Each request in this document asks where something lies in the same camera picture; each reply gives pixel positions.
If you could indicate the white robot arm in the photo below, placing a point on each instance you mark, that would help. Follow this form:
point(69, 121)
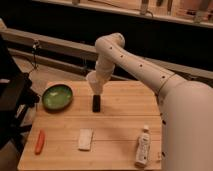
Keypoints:
point(186, 107)

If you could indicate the green ceramic bowl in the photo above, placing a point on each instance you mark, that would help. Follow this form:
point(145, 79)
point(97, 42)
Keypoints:
point(57, 97)

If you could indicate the black rectangular remote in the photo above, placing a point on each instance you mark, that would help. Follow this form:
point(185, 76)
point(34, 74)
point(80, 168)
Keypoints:
point(96, 106)

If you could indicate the white sponge block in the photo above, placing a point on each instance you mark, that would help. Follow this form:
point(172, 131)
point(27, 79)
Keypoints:
point(85, 139)

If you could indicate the white plastic bottle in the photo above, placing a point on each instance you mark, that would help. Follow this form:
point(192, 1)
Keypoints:
point(142, 152)

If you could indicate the orange carrot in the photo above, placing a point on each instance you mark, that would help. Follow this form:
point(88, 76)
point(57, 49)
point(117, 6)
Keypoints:
point(40, 142)

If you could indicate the black chair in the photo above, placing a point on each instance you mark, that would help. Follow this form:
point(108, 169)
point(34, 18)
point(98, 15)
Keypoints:
point(16, 96)

